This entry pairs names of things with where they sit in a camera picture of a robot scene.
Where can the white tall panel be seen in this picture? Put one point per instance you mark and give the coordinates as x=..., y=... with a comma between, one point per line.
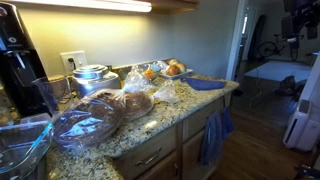
x=313, y=83

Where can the dark bag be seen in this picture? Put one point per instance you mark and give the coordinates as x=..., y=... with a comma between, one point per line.
x=288, y=86

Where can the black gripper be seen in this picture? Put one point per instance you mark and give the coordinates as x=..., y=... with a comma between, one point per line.
x=300, y=6

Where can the pale bread roll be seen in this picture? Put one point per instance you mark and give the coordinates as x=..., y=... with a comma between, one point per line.
x=181, y=67
x=173, y=62

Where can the white air purifier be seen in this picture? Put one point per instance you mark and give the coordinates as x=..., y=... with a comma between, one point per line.
x=301, y=126

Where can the wide wooden drawer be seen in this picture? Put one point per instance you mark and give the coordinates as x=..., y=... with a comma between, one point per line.
x=196, y=120

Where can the white door frame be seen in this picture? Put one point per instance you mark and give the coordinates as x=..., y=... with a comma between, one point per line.
x=234, y=33

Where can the orange fruit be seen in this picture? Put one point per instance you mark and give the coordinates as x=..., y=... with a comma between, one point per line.
x=149, y=74

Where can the large bagged brown bread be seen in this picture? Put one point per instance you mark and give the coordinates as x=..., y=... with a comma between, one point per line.
x=90, y=120

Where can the empty clear plastic bag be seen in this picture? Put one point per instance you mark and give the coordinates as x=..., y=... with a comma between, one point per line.
x=166, y=94

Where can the dark tall board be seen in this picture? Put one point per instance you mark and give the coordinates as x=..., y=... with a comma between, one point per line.
x=259, y=36

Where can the white floor mat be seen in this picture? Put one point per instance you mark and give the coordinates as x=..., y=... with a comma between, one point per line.
x=276, y=70

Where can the gray hanging towel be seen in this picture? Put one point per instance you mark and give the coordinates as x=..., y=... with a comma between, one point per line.
x=210, y=140

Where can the wooden wall cabinet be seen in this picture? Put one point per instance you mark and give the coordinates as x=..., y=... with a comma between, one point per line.
x=173, y=5

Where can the under-cabinet light strip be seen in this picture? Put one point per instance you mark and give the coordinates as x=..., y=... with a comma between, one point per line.
x=83, y=4

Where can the clear glass bowl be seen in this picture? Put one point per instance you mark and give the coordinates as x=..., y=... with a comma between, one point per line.
x=156, y=69

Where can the narrow wooden drawer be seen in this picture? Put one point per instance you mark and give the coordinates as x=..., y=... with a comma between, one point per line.
x=150, y=146

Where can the clear glass measuring jug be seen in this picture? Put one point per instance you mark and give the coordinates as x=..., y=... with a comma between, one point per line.
x=55, y=93

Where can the white wall outlet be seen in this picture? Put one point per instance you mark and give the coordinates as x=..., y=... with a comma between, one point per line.
x=80, y=58

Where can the white rectangular plate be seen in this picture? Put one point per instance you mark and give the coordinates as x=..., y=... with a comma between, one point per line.
x=182, y=75

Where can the browned bread roll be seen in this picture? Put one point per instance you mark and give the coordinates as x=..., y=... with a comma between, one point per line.
x=172, y=70

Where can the clear glass baking dish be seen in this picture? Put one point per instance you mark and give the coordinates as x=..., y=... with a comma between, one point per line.
x=20, y=150

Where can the small bagged brown bread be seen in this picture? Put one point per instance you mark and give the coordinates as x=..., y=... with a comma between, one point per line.
x=137, y=103

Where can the wide wooden cabinet door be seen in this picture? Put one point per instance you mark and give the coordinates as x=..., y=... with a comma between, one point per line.
x=191, y=156

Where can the bicycle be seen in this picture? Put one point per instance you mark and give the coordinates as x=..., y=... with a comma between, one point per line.
x=268, y=49

